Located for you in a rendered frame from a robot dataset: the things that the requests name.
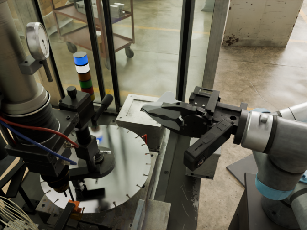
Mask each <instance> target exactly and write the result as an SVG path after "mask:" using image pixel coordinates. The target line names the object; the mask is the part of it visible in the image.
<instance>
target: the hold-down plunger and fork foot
mask: <svg viewBox="0 0 307 230"><path fill-rule="evenodd" d="M85 162H86V165H87V166H86V167H78V168H72V169H69V172H68V173H69V176H70V178H69V181H71V182H72V185H73V187H75V188H78V189H81V187H80V184H79V181H78V180H80V181H82V182H83V183H85V181H84V179H85V178H93V177H99V176H101V168H100V165H99V164H98V165H96V164H95V160H94V158H92V160H91V161H85Z"/></svg>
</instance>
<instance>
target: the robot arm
mask: <svg viewBox="0 0 307 230"><path fill-rule="evenodd" d="M200 89H202V90H207V91H211V92H212V94H210V93H205V92H201V91H200ZM219 94H220V91H217V90H213V89H207V88H203V87H199V86H196V87H195V89H194V91H193V92H191V95H190V97H189V103H186V102H181V101H177V100H176V99H175V95H174V93H173V92H170V91H167V92H165V93H164V94H163V95H162V96H161V97H160V98H159V99H158V100H157V101H156V102H151V103H146V104H144V105H142V110H143V111H144V112H145V113H146V114H147V115H149V116H150V117H151V118H152V119H154V120H155V121H156V122H158V123H159V124H161V125H162V126H163V127H165V128H167V129H169V130H170V131H172V132H174V133H176V134H179V135H183V136H189V137H191V138H193V137H194V138H199V139H198V140H197V141H196V142H195V143H194V144H192V145H191V146H190V147H188V148H187V149H186V150H185V151H184V156H183V164H184V165H185V166H186V167H187V168H189V169H190V170H191V171H192V172H193V171H194V170H196V169H197V168H198V167H200V166H201V165H202V164H203V163H204V162H205V160H206V159H207V158H208V157H209V156H210V155H212V154H213V153H214V152H215V151H216V150H217V149H218V148H219V147H220V146H221V145H223V144H224V143H225V142H226V141H227V140H228V139H229V138H230V136H231V134H232V135H234V137H233V144H236V145H240V144H241V147H243V148H247V149H250V150H252V153H253V156H254V159H255V162H256V164H257V167H258V172H257V174H256V179H255V185H256V188H257V189H258V191H259V192H260V193H261V194H262V195H263V196H262V199H261V203H262V207H263V210H264V212H265V213H266V214H267V216H268V217H269V218H270V219H271V220H272V221H274V222H275V223H277V224H278V225H280V226H282V227H285V228H288V229H298V228H300V229H301V230H307V101H306V102H303V103H300V104H297V105H294V106H291V107H288V108H285V109H282V110H279V111H276V112H273V113H271V112H270V111H269V110H267V109H265V108H256V109H253V110H251V111H248V110H247V106H248V104H247V103H243V102H241V104H240V107H238V106H234V105H229V104H225V103H221V102H220V99H221V97H219ZM183 121H184V122H183Z"/></svg>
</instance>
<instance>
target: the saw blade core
mask: <svg viewBox="0 0 307 230"><path fill-rule="evenodd" d="M107 126H108V127H107ZM89 130H90V134H91V135H94V136H96V139H97V140H99V145H98V146H104V147H107V148H109V149H111V150H112V151H113V153H114V155H115V165H114V167H113V168H112V170H111V171H109V172H108V173H107V174H105V175H102V176H99V177H93V178H85V179H84V181H85V183H84V184H83V185H82V186H81V189H78V188H75V187H73V185H72V182H71V181H69V186H70V189H71V192H72V195H73V198H74V200H75V201H79V202H80V204H79V206H78V208H77V210H76V211H73V212H74V213H82V212H83V213H84V214H91V213H98V212H99V208H98V207H100V212H103V211H107V210H110V209H112V208H115V205H116V206H119V205H121V204H123V203H125V202H126V201H128V200H129V197H130V198H132V197H133V196H134V195H135V194H136V193H137V192H138V191H139V190H140V189H141V188H140V187H142V186H143V185H144V183H145V182H146V180H147V178H148V175H149V172H150V168H151V165H150V164H151V156H150V152H149V149H148V147H147V145H146V143H145V142H144V141H141V142H139V140H141V139H142V138H141V137H139V136H138V135H137V134H135V133H134V132H132V131H130V130H128V129H126V128H123V127H118V126H114V125H96V129H95V126H90V127H89ZM127 132H128V133H127ZM72 135H74V136H72ZM68 138H69V139H70V140H72V141H73V142H75V141H76V139H77V137H76V134H75V132H73V133H72V134H70V135H69V136H68ZM142 145H143V146H142ZM71 152H72V155H71V156H70V158H69V159H70V160H72V161H74V162H76V163H77V165H70V166H69V169H72V168H78V159H79V158H77V155H76V152H75V149H74V148H72V149H71ZM145 154H147V155H145ZM146 164H148V165H146ZM143 175H145V176H143ZM40 182H41V187H42V189H43V191H44V193H45V195H46V196H47V198H48V199H49V200H50V201H51V202H52V203H54V204H55V205H56V206H58V207H60V208H62V209H64V208H65V206H66V204H67V202H68V201H69V199H70V200H72V199H71V196H70V193H69V190H68V189H67V190H66V194H67V197H65V195H64V193H57V192H56V191H54V189H53V188H51V187H49V186H48V184H47V182H45V181H43V180H42V178H41V176H40ZM137 185H138V186H139V187H138V186H137ZM49 191H50V192H49ZM127 194H128V196H129V197H128V196H126V195H127ZM57 199H59V200H58V201H57ZM113 202H115V205H114V203H113ZM83 208H85V209H84V211H83Z"/></svg>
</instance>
